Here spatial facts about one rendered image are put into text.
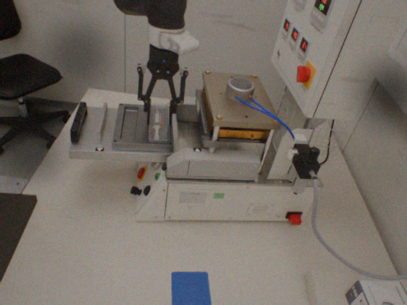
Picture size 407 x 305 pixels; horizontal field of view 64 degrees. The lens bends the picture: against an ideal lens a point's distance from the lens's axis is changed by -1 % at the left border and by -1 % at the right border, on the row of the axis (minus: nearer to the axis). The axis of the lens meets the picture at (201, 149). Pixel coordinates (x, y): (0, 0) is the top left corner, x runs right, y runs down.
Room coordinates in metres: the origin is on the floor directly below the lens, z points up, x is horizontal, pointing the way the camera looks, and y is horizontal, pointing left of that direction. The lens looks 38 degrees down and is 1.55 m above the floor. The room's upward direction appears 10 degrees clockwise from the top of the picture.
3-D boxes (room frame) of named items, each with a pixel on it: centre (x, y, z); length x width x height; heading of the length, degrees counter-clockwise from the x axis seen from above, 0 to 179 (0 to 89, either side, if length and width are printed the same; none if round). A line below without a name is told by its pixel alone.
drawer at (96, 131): (0.77, 0.23, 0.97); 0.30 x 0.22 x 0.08; 102
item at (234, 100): (0.82, -0.11, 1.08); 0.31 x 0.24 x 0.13; 12
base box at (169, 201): (0.82, -0.07, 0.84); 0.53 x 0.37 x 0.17; 102
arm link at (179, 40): (0.78, 0.12, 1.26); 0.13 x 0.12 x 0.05; 12
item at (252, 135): (0.83, -0.08, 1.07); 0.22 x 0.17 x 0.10; 12
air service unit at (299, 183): (0.65, -0.25, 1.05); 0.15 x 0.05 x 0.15; 12
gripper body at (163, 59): (0.79, 0.14, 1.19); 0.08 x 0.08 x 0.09
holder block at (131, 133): (0.78, 0.18, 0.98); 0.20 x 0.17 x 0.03; 12
